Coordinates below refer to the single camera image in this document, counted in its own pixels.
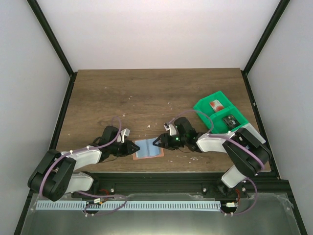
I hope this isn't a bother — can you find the red white card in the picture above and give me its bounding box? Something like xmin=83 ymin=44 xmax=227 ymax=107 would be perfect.
xmin=209 ymin=99 xmax=224 ymax=112

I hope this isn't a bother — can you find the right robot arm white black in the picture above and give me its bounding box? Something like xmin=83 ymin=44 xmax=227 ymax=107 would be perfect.
xmin=153 ymin=117 xmax=272 ymax=196

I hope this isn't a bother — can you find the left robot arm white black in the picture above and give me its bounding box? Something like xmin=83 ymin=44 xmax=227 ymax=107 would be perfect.
xmin=27 ymin=126 xmax=140 ymax=202

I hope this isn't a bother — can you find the black card in tray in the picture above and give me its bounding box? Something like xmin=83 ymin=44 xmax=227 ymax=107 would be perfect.
xmin=223 ymin=115 xmax=240 ymax=129

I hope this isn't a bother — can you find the green plastic organizer tray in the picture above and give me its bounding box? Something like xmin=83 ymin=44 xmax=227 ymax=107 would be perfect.
xmin=193 ymin=91 xmax=248 ymax=134

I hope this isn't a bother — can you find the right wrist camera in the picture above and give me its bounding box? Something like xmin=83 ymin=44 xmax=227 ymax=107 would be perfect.
xmin=164 ymin=122 xmax=177 ymax=136

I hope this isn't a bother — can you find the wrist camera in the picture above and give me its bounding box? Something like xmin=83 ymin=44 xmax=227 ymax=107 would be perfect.
xmin=164 ymin=122 xmax=177 ymax=136
xmin=117 ymin=128 xmax=130 ymax=143

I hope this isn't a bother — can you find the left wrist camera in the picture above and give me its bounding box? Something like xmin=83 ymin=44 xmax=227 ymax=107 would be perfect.
xmin=117 ymin=128 xmax=130 ymax=143

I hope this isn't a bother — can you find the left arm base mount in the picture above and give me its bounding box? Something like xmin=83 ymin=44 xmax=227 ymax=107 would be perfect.
xmin=72 ymin=182 xmax=114 ymax=199

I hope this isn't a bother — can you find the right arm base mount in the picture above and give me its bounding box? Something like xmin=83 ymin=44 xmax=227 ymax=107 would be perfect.
xmin=201 ymin=181 xmax=247 ymax=199

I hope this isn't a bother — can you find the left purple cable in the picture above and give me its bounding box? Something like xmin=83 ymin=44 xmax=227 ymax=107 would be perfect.
xmin=39 ymin=116 xmax=128 ymax=217

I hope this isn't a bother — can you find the white slotted cable duct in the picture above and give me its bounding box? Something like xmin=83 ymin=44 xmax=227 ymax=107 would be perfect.
xmin=35 ymin=201 xmax=221 ymax=212

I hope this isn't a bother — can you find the right black frame post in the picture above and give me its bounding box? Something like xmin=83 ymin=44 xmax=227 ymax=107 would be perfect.
xmin=243 ymin=0 xmax=291 ymax=73

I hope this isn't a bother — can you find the black frame post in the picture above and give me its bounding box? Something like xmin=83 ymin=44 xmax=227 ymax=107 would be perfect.
xmin=26 ymin=0 xmax=75 ymax=76
xmin=243 ymin=0 xmax=291 ymax=73

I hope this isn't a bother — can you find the left black frame post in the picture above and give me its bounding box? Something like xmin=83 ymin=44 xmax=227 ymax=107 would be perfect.
xmin=26 ymin=0 xmax=75 ymax=76

